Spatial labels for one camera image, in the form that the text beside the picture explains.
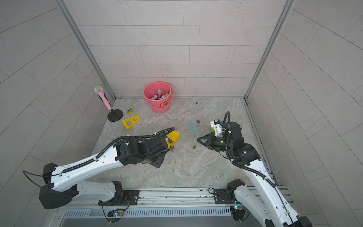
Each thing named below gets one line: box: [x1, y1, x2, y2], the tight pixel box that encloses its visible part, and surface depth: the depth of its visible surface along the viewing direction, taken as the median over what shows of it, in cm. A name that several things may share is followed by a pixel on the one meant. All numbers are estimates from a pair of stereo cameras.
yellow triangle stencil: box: [121, 115, 141, 131], surface depth 101 cm
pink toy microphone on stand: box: [93, 85, 124, 122], surface depth 91 cm
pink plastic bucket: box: [143, 81, 174, 114], surface depth 101 cm
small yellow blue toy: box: [126, 107, 134, 115], surface depth 107 cm
